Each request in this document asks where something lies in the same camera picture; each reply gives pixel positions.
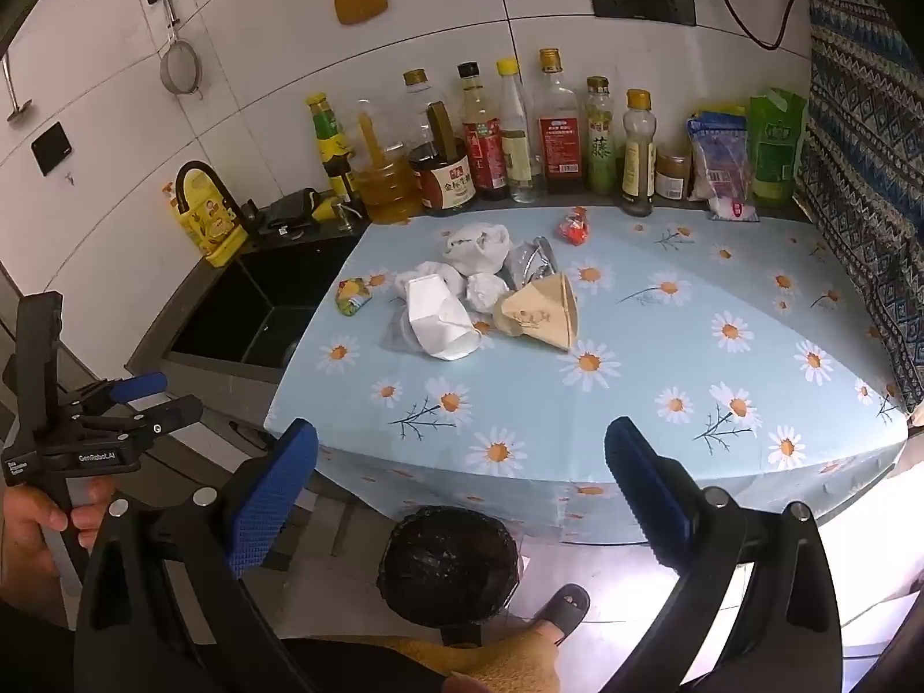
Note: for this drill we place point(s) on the blue white plastic bag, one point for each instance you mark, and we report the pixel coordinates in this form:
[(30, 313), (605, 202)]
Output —
[(718, 159)]

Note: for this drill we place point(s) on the metal hanging utensil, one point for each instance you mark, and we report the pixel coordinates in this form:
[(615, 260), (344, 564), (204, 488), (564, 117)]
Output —
[(9, 83)]

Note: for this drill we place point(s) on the person's left hand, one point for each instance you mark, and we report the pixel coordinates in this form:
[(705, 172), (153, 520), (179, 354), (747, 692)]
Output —
[(29, 548)]

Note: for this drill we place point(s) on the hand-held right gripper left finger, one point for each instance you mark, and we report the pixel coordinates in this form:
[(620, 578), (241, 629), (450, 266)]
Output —
[(271, 498)]

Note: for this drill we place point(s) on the grey slipper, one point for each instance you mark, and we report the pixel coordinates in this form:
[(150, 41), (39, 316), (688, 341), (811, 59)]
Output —
[(567, 610)]

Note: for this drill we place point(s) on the patterned curtain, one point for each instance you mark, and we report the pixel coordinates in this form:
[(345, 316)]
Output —
[(859, 159)]

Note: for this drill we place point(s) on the green plastic bag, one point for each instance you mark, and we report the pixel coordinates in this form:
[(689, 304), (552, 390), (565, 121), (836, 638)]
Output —
[(776, 144)]

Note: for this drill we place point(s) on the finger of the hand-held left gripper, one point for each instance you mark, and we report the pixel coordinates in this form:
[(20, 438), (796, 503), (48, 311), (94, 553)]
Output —
[(137, 386), (170, 417)]

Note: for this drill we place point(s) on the small pink white packet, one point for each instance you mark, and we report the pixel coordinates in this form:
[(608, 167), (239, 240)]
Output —
[(733, 209)]

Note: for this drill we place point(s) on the beige paper cup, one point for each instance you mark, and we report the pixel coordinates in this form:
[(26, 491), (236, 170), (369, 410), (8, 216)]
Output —
[(538, 314)]

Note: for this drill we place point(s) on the small seasoning jar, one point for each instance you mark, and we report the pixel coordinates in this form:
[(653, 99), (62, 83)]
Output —
[(673, 177)]

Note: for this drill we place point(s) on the yellow dish soap bottle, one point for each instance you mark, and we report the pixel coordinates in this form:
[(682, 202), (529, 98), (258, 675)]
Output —
[(209, 227)]

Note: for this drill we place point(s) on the yellow cap clear bottle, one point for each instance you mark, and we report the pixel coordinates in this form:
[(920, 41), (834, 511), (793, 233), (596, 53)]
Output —
[(516, 151)]

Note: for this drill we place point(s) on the metal strainer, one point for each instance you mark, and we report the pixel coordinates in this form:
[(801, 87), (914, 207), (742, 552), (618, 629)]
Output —
[(180, 72)]

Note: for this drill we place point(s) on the metal soap dispenser pump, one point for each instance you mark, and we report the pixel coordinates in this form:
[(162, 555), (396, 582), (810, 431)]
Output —
[(349, 215)]

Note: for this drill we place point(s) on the green label oil bottle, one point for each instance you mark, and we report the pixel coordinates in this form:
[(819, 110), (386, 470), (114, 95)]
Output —
[(599, 151)]

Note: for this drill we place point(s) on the dark soy sauce jug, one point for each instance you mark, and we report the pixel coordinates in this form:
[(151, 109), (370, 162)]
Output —
[(442, 184)]

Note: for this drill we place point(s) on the black faucet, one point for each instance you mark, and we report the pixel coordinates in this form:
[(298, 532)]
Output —
[(189, 177)]

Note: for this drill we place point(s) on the gold cap red label bottle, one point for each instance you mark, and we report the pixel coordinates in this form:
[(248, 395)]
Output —
[(559, 144)]

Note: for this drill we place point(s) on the small gold cap sauce bottle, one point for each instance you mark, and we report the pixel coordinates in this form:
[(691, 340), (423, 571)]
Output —
[(639, 166)]

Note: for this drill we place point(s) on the crushed white paper cup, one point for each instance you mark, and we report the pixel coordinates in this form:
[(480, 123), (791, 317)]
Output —
[(437, 317)]

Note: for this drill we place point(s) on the clear cooking oil jug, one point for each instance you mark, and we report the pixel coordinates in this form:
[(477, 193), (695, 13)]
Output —
[(386, 191)]

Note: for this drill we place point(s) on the black cap red label bottle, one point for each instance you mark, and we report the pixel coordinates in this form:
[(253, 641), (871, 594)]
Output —
[(482, 148)]

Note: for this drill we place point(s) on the white cloth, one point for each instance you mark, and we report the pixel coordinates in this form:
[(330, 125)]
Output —
[(476, 245)]

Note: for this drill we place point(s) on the daisy print tablecloth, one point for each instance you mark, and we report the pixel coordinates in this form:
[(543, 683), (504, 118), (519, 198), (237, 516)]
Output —
[(650, 346)]

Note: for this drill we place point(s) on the red snack wrapper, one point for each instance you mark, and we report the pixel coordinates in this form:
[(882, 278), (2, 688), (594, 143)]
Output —
[(574, 225)]

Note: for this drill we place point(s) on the yellow sponge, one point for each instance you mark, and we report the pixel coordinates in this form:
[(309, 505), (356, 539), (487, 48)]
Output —
[(326, 206)]

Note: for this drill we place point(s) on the clear plastic wrapper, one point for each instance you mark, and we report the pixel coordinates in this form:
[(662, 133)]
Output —
[(530, 263), (395, 332)]

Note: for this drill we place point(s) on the black sink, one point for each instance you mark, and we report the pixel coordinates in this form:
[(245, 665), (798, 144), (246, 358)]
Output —
[(238, 310)]

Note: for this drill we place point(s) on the green yellow snack wrapper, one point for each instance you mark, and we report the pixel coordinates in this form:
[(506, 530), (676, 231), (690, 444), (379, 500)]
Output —
[(351, 296)]

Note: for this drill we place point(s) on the black trash bin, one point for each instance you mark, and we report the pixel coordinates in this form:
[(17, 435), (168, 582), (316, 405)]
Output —
[(447, 567)]

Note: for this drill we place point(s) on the small black wall socket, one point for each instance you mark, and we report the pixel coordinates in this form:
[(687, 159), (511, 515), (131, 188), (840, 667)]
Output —
[(50, 149)]

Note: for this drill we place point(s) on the green label sauce bottle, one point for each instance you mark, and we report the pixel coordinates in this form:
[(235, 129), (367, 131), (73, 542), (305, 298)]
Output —
[(328, 144)]

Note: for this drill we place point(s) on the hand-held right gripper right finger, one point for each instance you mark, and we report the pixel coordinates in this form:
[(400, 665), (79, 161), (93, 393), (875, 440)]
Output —
[(650, 498)]

